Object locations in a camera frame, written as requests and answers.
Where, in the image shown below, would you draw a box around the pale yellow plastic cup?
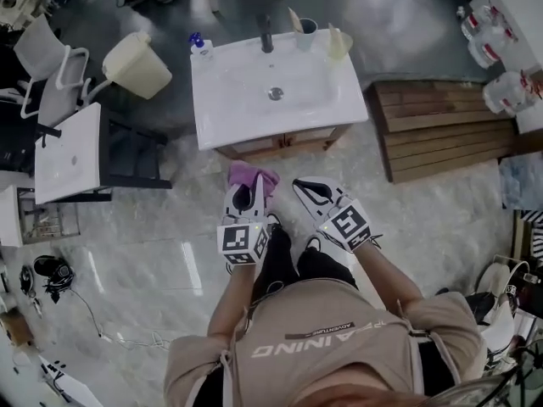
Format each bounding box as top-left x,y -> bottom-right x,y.
326,31 -> 355,64

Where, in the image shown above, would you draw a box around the small flat cardboard box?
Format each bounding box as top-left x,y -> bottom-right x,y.
0,309 -> 36,347

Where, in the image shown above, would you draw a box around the cream plastic trash bin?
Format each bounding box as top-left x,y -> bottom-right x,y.
101,31 -> 174,100

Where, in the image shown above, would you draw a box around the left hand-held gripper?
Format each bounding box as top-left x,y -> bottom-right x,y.
216,172 -> 281,266

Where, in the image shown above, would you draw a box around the brown wooden vanity cabinet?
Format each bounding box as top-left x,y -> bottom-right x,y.
214,123 -> 353,160

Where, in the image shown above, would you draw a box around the slatted wooden platform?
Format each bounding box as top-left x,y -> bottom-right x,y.
365,79 -> 529,185

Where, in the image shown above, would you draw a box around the person's black trousers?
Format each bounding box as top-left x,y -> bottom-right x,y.
254,222 -> 360,304

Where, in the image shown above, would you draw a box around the grey plastic cup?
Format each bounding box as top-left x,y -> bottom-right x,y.
295,18 -> 319,52

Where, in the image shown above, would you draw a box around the pack of clear water bottles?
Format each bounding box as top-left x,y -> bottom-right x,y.
482,68 -> 543,116
460,2 -> 521,70

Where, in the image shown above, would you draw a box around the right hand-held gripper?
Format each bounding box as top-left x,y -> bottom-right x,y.
292,176 -> 372,254

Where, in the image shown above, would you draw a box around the purple cloth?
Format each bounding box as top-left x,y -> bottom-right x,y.
227,160 -> 281,197

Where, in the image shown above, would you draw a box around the white panel with black marks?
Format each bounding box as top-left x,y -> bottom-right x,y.
37,354 -> 105,407

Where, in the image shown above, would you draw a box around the metal wire rack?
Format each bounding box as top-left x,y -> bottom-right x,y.
19,187 -> 81,245

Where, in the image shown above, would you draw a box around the small bottle blue cap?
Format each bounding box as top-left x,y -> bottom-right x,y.
188,31 -> 216,63

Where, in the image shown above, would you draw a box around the white rectangular sink top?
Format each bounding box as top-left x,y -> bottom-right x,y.
33,102 -> 103,205

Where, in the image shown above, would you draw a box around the black white striped fabric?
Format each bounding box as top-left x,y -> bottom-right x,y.
519,209 -> 543,266

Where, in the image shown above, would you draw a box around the beige pointed stick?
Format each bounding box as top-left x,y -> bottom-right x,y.
287,6 -> 305,34
327,22 -> 344,59

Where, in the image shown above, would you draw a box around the person's beige t-shirt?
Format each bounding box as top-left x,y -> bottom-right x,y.
163,277 -> 487,407

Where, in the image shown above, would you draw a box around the blue white patterned mat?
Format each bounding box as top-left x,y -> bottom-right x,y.
498,153 -> 543,211

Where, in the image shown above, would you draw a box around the black slim bottle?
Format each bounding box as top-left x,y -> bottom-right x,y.
259,14 -> 275,54

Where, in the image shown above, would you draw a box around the thin grey cable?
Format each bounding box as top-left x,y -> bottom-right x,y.
70,288 -> 171,351

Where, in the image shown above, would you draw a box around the white mesh office chair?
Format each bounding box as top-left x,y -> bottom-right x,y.
12,14 -> 107,120

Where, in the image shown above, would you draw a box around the person's right forearm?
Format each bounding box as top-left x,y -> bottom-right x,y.
355,239 -> 425,309

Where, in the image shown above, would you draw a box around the short black faucet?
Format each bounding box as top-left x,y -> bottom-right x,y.
38,124 -> 63,142

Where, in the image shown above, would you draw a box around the person's left forearm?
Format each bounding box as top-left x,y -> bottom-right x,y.
207,263 -> 260,338

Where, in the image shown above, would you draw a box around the brown wooden cabinet door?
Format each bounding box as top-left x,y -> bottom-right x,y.
231,132 -> 284,152
290,125 -> 339,144

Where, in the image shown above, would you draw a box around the black round electronic device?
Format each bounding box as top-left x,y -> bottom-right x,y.
32,254 -> 76,304

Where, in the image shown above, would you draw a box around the black frame side table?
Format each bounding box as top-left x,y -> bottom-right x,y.
36,109 -> 174,205

